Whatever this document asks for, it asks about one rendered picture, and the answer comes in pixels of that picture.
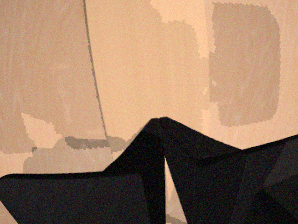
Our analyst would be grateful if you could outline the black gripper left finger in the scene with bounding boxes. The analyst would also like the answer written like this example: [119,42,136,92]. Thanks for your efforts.
[0,119,166,224]

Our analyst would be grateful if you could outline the peach strip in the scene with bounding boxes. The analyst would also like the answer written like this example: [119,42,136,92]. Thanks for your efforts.
[85,0,210,160]

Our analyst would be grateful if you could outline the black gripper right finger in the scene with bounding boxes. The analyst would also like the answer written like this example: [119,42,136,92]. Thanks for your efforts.
[158,117,298,224]

